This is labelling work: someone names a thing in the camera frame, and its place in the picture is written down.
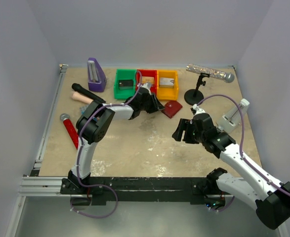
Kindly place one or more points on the black card stack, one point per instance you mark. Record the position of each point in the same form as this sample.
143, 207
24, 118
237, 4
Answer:
126, 84

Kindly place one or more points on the purple metronome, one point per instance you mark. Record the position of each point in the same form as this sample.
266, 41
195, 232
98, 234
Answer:
96, 77

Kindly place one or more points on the yellow plastic bin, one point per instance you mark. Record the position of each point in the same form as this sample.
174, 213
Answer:
167, 88

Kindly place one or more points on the silver glitter microphone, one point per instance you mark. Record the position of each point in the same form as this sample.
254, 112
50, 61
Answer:
213, 73

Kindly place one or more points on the blue toy brick block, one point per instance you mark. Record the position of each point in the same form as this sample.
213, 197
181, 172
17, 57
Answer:
83, 108

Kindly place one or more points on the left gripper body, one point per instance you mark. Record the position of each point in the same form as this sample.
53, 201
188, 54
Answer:
148, 106

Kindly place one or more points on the black microphone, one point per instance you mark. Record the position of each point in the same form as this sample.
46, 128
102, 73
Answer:
78, 88

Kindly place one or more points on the pink microphone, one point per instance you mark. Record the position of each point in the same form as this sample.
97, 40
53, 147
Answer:
79, 97

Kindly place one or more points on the silver card stack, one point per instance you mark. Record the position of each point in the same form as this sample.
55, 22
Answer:
166, 82

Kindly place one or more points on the black microphone stand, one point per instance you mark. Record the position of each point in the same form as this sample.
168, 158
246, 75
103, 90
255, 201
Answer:
194, 96

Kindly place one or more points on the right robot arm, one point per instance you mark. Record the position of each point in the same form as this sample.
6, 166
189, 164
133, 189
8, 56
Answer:
268, 196

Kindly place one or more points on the aluminium frame rail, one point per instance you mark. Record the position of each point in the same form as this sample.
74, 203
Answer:
32, 185

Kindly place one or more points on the red glitter microphone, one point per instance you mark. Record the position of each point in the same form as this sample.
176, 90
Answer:
65, 118

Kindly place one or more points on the gold card stack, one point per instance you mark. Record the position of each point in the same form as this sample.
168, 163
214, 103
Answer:
150, 80

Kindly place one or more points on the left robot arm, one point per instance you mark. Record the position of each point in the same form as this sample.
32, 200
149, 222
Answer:
92, 127

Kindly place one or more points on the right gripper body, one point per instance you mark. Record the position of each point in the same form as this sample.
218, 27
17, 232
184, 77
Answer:
201, 136

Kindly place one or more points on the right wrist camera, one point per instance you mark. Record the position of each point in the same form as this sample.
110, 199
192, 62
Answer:
195, 109

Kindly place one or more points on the red plastic bin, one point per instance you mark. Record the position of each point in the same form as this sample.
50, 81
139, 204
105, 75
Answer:
150, 73

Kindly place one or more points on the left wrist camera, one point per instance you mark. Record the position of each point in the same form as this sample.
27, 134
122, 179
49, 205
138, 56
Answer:
146, 85

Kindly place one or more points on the green plastic bin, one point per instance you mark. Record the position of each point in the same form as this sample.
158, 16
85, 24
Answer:
124, 74

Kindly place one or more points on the red leather card holder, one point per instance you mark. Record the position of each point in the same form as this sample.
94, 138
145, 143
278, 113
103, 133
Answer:
171, 108

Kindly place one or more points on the white metronome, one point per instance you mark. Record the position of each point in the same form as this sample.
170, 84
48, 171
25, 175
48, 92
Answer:
232, 119

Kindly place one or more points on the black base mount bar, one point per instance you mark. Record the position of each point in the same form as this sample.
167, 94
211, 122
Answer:
193, 190

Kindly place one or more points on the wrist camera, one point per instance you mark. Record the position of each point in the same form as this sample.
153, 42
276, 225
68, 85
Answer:
146, 85
195, 109

